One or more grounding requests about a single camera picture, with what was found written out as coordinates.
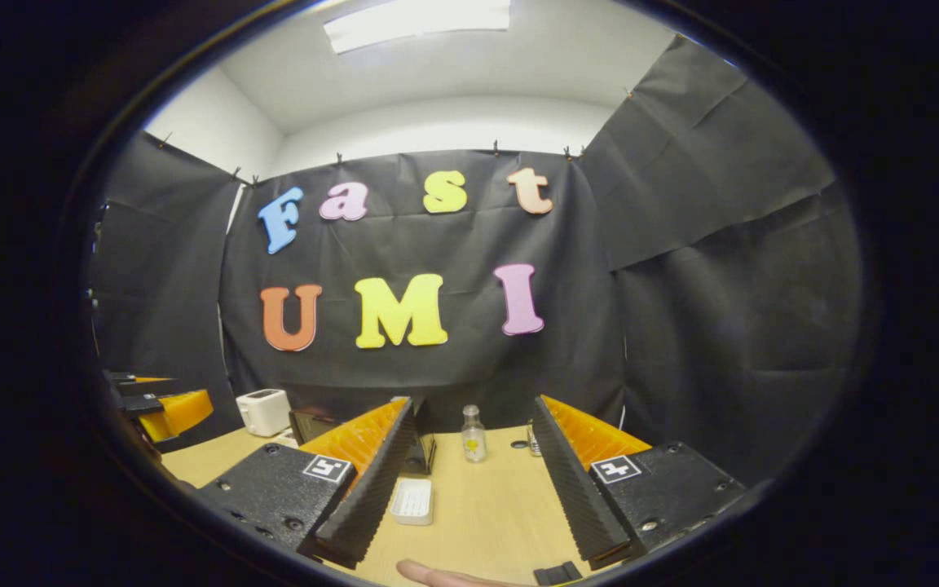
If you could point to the clear glass with spoon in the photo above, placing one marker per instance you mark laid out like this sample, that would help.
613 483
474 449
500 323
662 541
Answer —
532 440

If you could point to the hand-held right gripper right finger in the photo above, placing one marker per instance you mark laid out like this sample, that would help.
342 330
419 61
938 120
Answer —
575 489

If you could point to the black electric oven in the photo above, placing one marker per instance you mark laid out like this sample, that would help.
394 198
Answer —
310 424

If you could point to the clear bottle with yellow label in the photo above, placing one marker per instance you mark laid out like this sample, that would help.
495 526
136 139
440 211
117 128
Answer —
474 440

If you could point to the white toaster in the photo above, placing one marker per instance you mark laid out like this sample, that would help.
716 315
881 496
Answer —
264 412

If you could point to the large ceiling light panel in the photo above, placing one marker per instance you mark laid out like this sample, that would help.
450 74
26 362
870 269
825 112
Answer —
416 23

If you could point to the black backdrop cloth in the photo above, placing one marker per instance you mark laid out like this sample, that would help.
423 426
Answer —
437 236

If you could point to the white rectangular tray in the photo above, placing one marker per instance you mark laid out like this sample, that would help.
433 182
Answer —
412 501

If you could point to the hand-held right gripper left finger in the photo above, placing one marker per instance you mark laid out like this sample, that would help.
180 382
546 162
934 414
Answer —
368 489

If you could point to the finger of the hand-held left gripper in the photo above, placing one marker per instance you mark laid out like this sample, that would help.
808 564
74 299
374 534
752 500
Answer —
143 380
184 412

